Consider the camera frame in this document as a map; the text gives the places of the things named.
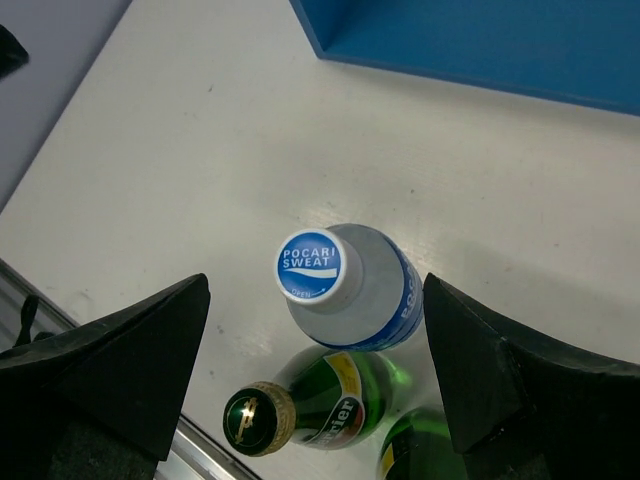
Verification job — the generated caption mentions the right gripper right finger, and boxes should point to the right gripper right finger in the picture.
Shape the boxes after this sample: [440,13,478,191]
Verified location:
[423,274,639,479]

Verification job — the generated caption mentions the blue and yellow shelf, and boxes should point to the blue and yellow shelf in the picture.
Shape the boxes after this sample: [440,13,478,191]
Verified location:
[291,0,639,115]

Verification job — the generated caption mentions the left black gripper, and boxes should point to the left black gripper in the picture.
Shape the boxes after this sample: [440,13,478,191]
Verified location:
[0,25,29,80]

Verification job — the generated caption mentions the green perrier bottle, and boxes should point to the green perrier bottle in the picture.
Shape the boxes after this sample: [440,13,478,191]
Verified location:
[222,345,411,457]
[376,406,468,480]

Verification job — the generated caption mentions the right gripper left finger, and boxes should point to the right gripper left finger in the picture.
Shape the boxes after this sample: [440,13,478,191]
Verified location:
[0,272,211,480]

